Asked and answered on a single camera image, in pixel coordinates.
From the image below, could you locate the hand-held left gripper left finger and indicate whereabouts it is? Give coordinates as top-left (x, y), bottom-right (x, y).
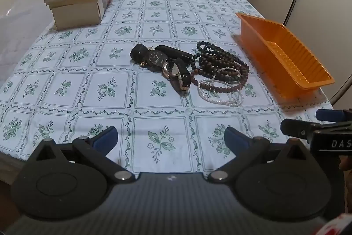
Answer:
top-left (23, 126), bottom-right (136, 184)

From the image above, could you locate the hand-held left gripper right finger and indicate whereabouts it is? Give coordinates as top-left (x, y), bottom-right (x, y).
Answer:
top-left (207, 126), bottom-right (312, 184)

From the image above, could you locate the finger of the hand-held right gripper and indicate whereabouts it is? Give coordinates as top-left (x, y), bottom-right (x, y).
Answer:
top-left (280, 118), bottom-right (317, 140)
top-left (316, 108), bottom-right (352, 123)

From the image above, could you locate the white pearl bracelet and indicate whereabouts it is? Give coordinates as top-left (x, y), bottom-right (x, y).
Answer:
top-left (198, 67), bottom-right (245, 108)

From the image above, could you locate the orange plastic tray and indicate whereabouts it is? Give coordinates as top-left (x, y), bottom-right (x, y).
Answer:
top-left (236, 13), bottom-right (335, 99)

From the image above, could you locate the rose gold watch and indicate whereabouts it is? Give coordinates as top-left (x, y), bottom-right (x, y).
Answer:
top-left (161, 60), bottom-right (182, 80)

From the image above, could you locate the black watch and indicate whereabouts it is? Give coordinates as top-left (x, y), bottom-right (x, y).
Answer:
top-left (130, 43), bottom-right (194, 68)

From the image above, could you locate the black bead necklace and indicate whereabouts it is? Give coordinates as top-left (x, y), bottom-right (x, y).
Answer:
top-left (192, 41), bottom-right (250, 81)

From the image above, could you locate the red white patterned cloth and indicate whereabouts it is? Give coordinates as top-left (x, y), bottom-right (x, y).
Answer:
top-left (316, 213), bottom-right (352, 235)

